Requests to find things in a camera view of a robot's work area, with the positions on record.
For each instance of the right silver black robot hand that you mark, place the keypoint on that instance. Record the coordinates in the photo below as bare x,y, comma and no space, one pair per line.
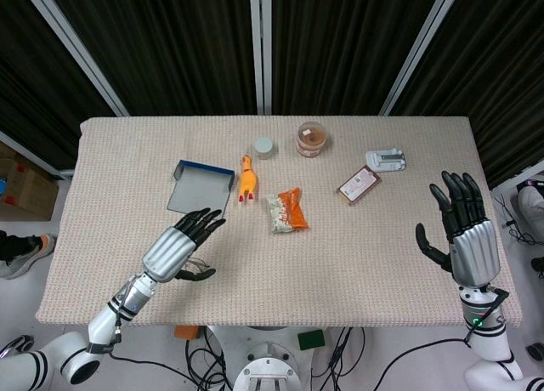
474,251

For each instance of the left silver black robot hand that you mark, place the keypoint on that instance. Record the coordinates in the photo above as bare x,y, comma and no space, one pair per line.
166,253

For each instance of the blue grey box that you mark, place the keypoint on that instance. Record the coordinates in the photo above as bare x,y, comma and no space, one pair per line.
195,191

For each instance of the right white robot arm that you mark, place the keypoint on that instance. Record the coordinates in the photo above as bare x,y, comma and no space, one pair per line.
489,340

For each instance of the small white plastic jar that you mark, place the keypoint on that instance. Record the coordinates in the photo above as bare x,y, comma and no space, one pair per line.
264,146

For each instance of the brown cardboard box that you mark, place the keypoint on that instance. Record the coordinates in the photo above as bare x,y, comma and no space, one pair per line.
25,191

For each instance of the black power adapter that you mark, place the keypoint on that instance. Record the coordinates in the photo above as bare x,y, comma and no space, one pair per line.
538,267

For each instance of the white rounded object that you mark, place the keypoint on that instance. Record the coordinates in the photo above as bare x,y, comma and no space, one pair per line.
531,204

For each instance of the orange block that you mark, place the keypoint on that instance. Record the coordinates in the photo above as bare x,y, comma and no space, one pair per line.
186,332

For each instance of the yellow rubber chicken toy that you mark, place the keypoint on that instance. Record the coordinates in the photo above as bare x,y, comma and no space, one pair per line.
247,180

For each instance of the white plastic packaged gadget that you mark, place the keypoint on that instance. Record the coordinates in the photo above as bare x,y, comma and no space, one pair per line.
386,160

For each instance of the orange white snack bag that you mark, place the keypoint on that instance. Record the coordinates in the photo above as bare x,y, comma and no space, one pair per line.
289,212

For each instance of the dark red flat carton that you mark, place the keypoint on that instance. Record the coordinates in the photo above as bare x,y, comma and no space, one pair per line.
359,185

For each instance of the beige woven tablecloth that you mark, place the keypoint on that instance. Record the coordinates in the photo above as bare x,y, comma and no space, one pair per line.
297,272

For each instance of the grey orange sneaker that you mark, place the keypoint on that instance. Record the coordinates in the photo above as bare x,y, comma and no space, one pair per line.
25,257

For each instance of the white robot torso base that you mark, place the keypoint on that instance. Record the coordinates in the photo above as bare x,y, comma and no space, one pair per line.
265,365

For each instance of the green block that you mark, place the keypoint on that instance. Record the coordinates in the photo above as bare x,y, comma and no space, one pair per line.
311,340

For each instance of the black curtain panel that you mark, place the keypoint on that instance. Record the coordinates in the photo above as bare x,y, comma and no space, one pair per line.
25,89
340,47
170,47
501,68

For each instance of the clear jar orange contents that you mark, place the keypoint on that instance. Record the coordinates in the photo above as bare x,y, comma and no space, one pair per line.
313,140

